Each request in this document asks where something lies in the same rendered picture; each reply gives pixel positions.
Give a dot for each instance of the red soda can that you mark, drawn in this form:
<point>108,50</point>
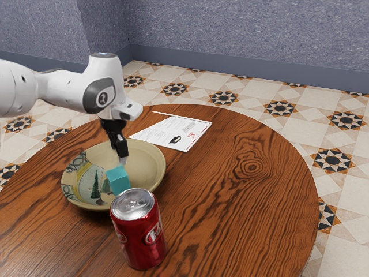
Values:
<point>138,231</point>

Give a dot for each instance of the white printed booklet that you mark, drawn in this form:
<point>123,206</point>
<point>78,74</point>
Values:
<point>173,132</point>

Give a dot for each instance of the teal block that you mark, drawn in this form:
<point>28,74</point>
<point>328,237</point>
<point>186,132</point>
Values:
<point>117,179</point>

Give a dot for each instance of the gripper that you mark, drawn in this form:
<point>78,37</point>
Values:
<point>112,127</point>

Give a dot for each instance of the cream painted ceramic bowl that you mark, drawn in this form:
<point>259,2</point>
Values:
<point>150,161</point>

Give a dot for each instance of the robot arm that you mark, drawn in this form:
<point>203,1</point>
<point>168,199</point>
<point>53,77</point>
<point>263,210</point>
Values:
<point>57,83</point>

